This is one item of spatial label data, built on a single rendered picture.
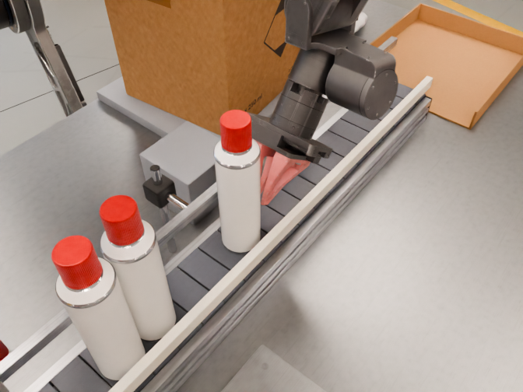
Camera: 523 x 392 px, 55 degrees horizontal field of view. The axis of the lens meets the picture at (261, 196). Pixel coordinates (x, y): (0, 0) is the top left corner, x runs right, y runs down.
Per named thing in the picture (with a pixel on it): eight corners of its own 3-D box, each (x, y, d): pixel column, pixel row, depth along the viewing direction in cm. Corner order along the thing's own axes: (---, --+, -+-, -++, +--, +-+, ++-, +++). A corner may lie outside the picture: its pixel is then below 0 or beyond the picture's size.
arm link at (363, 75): (340, -20, 59) (286, -9, 54) (423, 1, 52) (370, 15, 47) (331, 77, 66) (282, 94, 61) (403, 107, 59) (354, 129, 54)
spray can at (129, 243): (153, 351, 57) (114, 240, 42) (122, 325, 59) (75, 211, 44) (186, 319, 59) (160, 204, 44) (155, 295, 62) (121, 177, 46)
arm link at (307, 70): (324, 43, 64) (298, 28, 60) (367, 58, 60) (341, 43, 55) (302, 94, 65) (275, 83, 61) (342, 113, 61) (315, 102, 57)
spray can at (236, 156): (243, 261, 65) (238, 141, 50) (213, 241, 67) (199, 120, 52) (268, 236, 68) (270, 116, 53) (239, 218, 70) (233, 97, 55)
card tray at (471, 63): (470, 130, 90) (477, 112, 87) (346, 77, 101) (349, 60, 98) (528, 57, 106) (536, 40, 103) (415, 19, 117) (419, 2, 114)
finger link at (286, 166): (265, 214, 61) (296, 142, 59) (220, 187, 64) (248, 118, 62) (289, 211, 67) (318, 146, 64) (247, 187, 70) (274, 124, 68)
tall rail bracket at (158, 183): (194, 278, 69) (180, 197, 57) (157, 250, 72) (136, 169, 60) (210, 262, 71) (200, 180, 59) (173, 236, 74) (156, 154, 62)
